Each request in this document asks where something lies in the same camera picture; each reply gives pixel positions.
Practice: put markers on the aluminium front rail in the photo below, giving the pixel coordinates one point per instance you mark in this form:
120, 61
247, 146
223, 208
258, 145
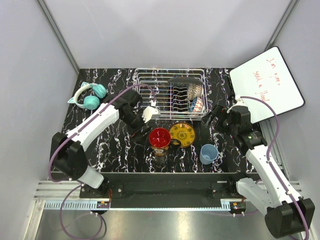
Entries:
65, 195

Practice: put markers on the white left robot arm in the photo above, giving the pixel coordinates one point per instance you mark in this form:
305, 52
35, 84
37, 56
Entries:
68, 150

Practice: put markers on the blue triangle patterned bowl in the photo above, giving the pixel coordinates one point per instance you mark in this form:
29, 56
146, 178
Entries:
196, 105

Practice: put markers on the light blue cup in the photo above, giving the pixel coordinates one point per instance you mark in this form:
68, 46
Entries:
208, 154

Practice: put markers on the white dry-erase board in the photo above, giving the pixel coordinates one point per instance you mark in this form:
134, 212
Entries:
268, 78

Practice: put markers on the black floral square plate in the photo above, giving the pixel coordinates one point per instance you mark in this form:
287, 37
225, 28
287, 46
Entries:
184, 80

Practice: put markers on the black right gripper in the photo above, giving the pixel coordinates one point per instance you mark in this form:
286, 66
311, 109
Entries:
218, 111

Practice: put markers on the red interior mug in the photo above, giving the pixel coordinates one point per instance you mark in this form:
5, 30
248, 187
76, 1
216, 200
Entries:
161, 140

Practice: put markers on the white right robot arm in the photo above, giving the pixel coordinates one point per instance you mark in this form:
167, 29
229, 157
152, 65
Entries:
285, 211

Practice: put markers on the brown patterned bowl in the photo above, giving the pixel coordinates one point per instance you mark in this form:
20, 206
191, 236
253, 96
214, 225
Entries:
194, 91

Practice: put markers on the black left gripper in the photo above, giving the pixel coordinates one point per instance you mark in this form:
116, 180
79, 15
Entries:
136, 134

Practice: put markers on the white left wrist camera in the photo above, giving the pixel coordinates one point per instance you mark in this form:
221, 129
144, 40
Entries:
150, 113

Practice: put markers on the white wire dish rack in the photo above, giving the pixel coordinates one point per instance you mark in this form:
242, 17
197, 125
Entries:
171, 98

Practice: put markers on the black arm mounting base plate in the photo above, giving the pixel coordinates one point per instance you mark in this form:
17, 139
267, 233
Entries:
167, 190

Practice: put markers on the teal cat-ear headphones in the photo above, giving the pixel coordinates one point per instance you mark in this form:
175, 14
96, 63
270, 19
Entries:
90, 102

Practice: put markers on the yellow patterned plate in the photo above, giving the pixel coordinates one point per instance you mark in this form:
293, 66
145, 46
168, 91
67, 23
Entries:
184, 132

